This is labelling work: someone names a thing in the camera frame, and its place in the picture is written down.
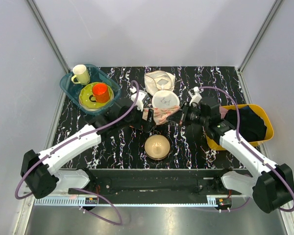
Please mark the pink garment in basket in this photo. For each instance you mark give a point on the pink garment in basket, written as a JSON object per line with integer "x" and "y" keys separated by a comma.
{"x": 223, "y": 112}

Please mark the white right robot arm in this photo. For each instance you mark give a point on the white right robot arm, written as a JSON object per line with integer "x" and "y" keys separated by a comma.
{"x": 270, "y": 185}

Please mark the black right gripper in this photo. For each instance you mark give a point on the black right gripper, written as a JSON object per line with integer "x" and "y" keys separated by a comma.
{"x": 185, "y": 108}

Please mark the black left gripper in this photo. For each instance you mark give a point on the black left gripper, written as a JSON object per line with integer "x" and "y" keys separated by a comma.
{"x": 144, "y": 125}

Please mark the pale yellow mug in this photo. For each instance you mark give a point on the pale yellow mug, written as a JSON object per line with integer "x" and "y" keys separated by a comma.
{"x": 80, "y": 75}

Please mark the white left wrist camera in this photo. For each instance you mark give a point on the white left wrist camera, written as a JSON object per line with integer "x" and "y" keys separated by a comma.
{"x": 142, "y": 95}

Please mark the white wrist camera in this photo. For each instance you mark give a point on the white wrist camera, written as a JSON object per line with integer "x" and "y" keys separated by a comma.
{"x": 195, "y": 95}
{"x": 142, "y": 95}

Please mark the orange mug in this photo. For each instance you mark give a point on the orange mug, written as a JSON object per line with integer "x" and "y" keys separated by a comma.
{"x": 100, "y": 93}

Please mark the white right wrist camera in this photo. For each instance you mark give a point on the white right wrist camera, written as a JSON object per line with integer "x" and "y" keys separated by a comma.
{"x": 195, "y": 95}

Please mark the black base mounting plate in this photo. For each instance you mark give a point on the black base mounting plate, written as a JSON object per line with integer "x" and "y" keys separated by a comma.
{"x": 109, "y": 181}

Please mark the round white mesh laundry bag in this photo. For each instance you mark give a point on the round white mesh laundry bag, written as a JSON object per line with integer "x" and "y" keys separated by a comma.
{"x": 165, "y": 99}

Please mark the aluminium frame rail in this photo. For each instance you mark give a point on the aluminium frame rail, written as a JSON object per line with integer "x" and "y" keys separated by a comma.
{"x": 46, "y": 32}

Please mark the beige bowl with brown rim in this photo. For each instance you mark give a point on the beige bowl with brown rim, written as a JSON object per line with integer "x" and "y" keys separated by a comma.
{"x": 157, "y": 147}

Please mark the green dotted plate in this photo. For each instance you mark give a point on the green dotted plate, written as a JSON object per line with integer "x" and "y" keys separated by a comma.
{"x": 85, "y": 94}

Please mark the cream mesh laundry bag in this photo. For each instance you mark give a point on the cream mesh laundry bag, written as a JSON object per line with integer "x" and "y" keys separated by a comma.
{"x": 159, "y": 80}

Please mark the pink floral mesh laundry bag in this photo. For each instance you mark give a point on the pink floral mesh laundry bag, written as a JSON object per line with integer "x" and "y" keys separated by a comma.
{"x": 160, "y": 115}

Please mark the yellow plastic basket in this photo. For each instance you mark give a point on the yellow plastic basket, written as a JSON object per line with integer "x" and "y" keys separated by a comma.
{"x": 259, "y": 111}

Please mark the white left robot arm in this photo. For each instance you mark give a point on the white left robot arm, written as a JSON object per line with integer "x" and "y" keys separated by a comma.
{"x": 41, "y": 171}

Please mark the black clothes in basket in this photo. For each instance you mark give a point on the black clothes in basket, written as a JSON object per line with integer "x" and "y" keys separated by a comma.
{"x": 252, "y": 127}

